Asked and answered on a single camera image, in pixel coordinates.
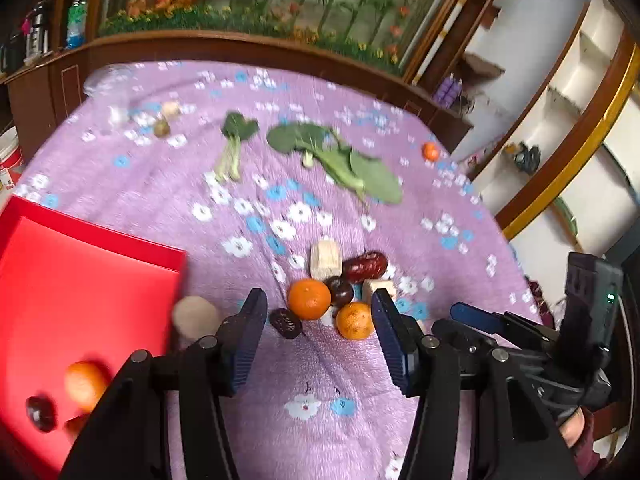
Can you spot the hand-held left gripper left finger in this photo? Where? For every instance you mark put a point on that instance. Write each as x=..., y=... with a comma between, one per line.
x=247, y=340

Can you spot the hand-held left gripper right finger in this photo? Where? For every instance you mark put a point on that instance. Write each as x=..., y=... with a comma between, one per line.
x=395, y=350

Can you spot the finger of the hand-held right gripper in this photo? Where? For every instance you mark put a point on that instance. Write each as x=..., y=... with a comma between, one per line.
x=470, y=315
x=462, y=337

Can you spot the dark wrinkled date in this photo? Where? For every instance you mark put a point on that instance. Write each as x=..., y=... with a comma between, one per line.
x=286, y=322

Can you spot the dark round plum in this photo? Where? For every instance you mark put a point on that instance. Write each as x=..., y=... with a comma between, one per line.
x=340, y=290

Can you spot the large red date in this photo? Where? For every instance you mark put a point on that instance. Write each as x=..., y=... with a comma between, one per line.
x=365, y=266

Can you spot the beige cake block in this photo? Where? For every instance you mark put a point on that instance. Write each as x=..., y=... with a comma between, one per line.
x=325, y=259

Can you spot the red plastic tray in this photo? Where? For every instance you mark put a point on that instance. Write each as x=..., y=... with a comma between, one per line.
x=75, y=285

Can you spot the reddish brown date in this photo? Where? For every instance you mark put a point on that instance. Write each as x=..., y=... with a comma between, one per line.
x=75, y=426

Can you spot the person's right hand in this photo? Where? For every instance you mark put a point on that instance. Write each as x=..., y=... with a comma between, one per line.
x=572, y=427

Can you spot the dark shelf ornament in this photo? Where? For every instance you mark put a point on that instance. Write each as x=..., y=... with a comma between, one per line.
x=525, y=156

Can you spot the small orange tangerine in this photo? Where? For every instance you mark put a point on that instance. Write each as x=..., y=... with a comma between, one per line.
x=430, y=151

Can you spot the purple floral blanket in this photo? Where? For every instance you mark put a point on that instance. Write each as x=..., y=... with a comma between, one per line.
x=150, y=200

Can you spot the large bok choy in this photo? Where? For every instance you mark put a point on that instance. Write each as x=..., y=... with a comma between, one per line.
x=370, y=175

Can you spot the small bok choy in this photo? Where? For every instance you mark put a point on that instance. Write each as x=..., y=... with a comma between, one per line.
x=237, y=127

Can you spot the purple bottle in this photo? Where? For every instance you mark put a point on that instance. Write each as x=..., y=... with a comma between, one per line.
x=454, y=89
x=442, y=92

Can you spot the small beige food piece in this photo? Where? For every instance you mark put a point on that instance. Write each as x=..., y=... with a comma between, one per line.
x=171, y=109

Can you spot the clear plastic cup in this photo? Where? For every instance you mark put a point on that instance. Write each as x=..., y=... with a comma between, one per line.
x=110, y=100

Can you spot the white rolled paper tube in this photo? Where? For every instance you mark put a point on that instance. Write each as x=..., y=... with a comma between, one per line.
x=442, y=35

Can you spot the white plastic bucket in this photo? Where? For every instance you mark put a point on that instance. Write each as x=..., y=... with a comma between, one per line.
x=10, y=160

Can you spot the green plastic bottle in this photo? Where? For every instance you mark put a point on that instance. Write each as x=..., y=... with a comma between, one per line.
x=76, y=22

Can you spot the black thermos flask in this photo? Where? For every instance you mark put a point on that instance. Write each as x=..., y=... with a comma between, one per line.
x=37, y=30

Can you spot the white wall shelf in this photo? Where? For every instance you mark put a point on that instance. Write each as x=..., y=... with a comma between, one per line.
x=575, y=90

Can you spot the bamboo flower wall painting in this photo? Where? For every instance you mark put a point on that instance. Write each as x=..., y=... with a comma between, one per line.
x=280, y=5

